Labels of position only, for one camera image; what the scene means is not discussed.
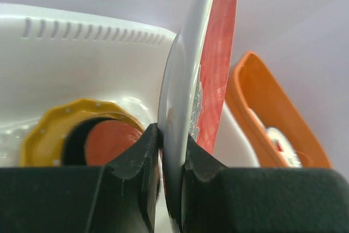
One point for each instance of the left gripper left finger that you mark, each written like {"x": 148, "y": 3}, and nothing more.
{"x": 117, "y": 197}

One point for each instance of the small red round plate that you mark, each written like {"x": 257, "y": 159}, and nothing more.
{"x": 108, "y": 139}

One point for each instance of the red and teal round plate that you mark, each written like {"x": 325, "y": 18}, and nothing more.
{"x": 192, "y": 92}

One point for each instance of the yellow dotted scalloped plate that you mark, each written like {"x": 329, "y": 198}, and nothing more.
{"x": 43, "y": 146}

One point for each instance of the white plastic bin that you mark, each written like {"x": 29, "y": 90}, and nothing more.
{"x": 52, "y": 57}

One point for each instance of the watermelon pattern round plate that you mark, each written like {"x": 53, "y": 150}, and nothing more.
{"x": 284, "y": 147}

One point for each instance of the orange plastic bin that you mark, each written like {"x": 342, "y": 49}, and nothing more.
{"x": 257, "y": 101}

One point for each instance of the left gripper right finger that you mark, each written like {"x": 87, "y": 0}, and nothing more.
{"x": 217, "y": 198}

